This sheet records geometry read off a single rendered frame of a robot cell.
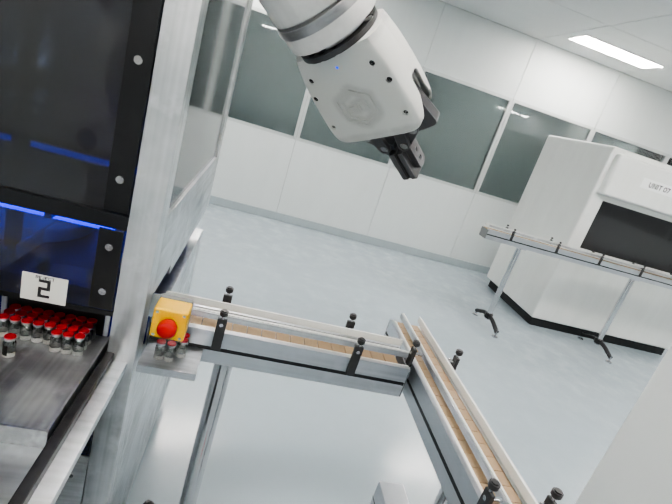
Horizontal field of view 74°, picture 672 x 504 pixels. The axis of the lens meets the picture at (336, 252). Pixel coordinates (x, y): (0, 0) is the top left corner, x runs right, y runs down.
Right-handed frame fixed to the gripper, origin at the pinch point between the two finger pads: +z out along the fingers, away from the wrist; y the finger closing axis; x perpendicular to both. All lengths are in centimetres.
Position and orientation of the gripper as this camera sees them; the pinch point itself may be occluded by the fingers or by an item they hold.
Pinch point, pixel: (407, 157)
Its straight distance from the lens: 50.2
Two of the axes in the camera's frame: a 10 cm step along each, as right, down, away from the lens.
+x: 3.7, -8.2, 4.5
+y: 7.8, 0.1, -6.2
